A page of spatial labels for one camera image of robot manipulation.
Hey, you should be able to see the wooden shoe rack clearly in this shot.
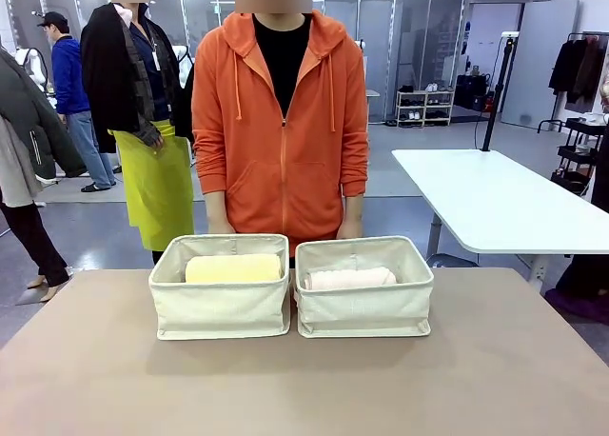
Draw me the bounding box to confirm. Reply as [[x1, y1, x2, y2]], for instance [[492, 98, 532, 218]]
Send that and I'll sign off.
[[395, 88, 456, 128]]

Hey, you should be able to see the person in orange hoodie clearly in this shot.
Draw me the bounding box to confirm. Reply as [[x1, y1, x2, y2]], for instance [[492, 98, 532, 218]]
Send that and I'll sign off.
[[190, 0, 370, 259]]

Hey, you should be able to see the person's left hand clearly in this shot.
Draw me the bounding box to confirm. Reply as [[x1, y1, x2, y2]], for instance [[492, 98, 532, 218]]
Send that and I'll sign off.
[[336, 214, 365, 241]]

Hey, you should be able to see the person's right hand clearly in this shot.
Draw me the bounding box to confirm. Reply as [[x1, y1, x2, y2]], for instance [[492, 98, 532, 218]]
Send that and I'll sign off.
[[207, 215, 237, 236]]

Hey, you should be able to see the purple cushion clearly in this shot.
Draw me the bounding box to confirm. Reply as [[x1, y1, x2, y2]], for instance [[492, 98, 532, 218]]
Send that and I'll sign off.
[[544, 287, 609, 327]]

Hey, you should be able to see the yellow towel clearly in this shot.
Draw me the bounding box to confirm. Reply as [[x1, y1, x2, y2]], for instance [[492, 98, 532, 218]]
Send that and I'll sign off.
[[184, 253, 283, 285]]

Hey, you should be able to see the person's right forearm orange sleeve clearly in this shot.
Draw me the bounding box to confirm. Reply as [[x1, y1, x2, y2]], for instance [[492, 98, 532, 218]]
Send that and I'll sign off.
[[191, 130, 230, 221]]

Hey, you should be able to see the clothes rack with dark coats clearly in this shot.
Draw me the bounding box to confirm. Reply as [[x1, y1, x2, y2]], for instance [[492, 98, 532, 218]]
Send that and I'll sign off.
[[548, 30, 609, 114]]

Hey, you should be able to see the person in dark puffer coat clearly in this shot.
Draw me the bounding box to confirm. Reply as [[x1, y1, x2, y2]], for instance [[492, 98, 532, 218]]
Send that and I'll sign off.
[[0, 48, 89, 304]]

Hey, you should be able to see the white humanoid robot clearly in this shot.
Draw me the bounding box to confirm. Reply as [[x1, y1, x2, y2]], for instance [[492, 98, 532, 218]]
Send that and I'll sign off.
[[172, 45, 194, 78], [13, 48, 51, 93]]

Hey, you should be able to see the white folding table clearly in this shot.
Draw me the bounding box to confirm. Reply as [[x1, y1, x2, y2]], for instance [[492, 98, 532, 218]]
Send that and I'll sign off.
[[390, 149, 609, 294]]

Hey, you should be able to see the person's left forearm orange sleeve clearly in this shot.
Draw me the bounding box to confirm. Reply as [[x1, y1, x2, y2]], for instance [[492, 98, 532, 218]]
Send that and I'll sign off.
[[340, 130, 370, 218]]

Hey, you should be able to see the black pole stand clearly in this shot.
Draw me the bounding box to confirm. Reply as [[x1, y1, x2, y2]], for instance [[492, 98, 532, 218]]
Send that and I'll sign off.
[[481, 30, 521, 152]]

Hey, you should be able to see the black bags pile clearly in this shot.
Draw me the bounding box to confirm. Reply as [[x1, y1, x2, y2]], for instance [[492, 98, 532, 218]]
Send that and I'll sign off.
[[454, 72, 499, 112]]

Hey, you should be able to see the pale pink towel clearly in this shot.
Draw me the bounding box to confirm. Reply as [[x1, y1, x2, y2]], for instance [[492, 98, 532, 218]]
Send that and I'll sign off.
[[303, 266, 399, 292]]

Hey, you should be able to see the black utility cart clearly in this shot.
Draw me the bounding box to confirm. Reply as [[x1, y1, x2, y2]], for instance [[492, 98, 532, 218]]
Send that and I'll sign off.
[[537, 115, 608, 198]]

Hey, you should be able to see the beige fabric basket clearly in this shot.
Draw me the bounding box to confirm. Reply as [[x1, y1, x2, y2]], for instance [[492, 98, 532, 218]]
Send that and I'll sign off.
[[293, 235, 436, 339], [147, 234, 292, 341]]

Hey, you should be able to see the person in blue jacket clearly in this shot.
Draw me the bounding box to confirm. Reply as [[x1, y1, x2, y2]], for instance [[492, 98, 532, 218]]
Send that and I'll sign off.
[[36, 10, 118, 193]]

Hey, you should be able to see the person black coat yellow apron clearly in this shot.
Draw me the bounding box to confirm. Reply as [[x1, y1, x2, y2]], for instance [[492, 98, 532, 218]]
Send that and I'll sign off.
[[79, 0, 196, 266]]

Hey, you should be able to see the dark round floor base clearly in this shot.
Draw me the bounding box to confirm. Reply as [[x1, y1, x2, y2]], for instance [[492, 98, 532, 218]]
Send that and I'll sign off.
[[425, 252, 480, 269]]

